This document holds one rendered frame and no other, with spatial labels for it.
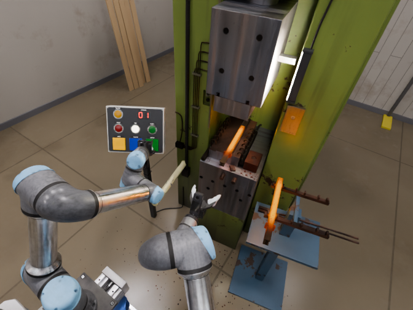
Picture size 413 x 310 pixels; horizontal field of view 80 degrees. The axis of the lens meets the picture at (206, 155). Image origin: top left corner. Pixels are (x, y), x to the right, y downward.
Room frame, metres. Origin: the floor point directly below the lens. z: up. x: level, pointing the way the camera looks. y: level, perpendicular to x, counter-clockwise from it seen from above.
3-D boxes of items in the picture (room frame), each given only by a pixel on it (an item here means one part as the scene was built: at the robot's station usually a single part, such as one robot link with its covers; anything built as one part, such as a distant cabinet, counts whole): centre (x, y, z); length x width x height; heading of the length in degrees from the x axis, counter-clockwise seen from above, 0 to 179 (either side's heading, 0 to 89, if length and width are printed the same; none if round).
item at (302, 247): (0.76, -0.50, 0.71); 0.40 x 0.30 x 0.02; 73
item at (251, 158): (1.10, -0.30, 0.95); 0.12 x 0.09 x 0.07; 159
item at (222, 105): (1.31, -0.18, 1.32); 0.42 x 0.20 x 0.10; 159
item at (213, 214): (1.30, -0.24, 0.23); 0.56 x 0.38 x 0.47; 159
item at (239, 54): (1.29, -0.22, 1.56); 0.42 x 0.39 x 0.40; 159
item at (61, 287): (0.26, 0.48, 0.98); 0.13 x 0.12 x 0.14; 58
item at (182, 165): (1.15, 0.25, 0.62); 0.44 x 0.05 x 0.05; 159
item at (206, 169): (1.30, -0.24, 0.69); 0.56 x 0.38 x 0.45; 159
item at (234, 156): (1.31, -0.18, 0.96); 0.42 x 0.20 x 0.09; 159
